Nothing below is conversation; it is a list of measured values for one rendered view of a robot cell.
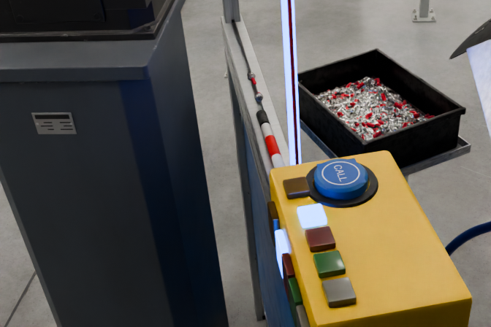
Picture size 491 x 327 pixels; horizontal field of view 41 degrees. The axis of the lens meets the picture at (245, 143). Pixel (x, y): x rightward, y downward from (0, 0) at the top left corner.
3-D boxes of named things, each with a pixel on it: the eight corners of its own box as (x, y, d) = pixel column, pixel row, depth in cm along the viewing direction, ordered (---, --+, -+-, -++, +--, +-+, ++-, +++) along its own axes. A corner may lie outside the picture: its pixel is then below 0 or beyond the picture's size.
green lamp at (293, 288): (305, 331, 44) (303, 301, 42) (296, 332, 44) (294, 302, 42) (297, 305, 46) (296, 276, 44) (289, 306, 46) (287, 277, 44)
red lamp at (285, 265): (297, 303, 46) (295, 274, 44) (288, 304, 46) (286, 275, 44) (291, 280, 48) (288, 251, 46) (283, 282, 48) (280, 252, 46)
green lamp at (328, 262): (345, 274, 42) (346, 268, 41) (318, 279, 41) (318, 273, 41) (338, 255, 43) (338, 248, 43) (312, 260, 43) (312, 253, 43)
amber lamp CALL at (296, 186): (310, 196, 48) (310, 190, 48) (287, 200, 48) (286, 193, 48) (305, 181, 50) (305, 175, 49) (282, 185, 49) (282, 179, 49)
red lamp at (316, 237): (336, 249, 44) (336, 242, 43) (310, 253, 43) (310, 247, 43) (329, 231, 45) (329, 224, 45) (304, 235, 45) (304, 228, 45)
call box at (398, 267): (458, 397, 45) (476, 295, 39) (317, 424, 45) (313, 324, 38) (384, 240, 58) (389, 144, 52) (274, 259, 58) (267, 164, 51)
